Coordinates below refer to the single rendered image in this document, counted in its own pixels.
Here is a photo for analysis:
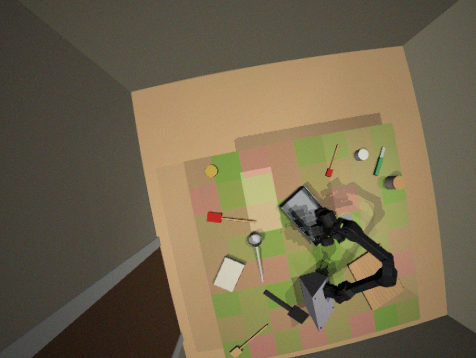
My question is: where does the white spiral notepad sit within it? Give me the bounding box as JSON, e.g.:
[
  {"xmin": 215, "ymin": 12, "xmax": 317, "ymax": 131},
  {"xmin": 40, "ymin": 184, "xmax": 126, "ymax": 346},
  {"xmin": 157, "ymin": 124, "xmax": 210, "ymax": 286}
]
[{"xmin": 214, "ymin": 256, "xmax": 245, "ymax": 292}]

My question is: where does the brown wooden board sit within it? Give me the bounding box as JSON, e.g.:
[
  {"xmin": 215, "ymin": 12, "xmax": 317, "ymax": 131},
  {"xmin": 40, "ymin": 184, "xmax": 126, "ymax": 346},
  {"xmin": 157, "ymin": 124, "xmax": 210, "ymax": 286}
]
[{"xmin": 347, "ymin": 252, "xmax": 405, "ymax": 311}]

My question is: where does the short grey cylinder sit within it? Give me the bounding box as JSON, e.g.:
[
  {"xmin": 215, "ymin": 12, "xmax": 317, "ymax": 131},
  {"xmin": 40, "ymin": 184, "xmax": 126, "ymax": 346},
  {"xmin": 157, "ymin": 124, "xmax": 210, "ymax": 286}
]
[{"xmin": 354, "ymin": 149, "xmax": 369, "ymax": 161}]

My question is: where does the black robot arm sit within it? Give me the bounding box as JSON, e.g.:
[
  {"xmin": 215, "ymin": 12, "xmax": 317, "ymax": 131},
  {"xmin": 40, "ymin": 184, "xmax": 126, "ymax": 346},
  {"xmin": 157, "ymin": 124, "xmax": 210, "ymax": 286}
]
[{"xmin": 310, "ymin": 209, "xmax": 398, "ymax": 304}]

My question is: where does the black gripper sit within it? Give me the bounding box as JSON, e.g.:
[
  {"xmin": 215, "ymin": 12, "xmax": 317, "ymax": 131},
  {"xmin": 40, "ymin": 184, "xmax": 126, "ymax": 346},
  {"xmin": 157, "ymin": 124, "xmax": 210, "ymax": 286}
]
[{"xmin": 314, "ymin": 207, "xmax": 334, "ymax": 247}]

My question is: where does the yellow round disc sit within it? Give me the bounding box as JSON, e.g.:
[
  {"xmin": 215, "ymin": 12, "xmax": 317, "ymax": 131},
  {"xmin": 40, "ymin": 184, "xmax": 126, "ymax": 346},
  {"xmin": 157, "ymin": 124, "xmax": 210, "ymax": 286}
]
[{"xmin": 205, "ymin": 165, "xmax": 217, "ymax": 177}]

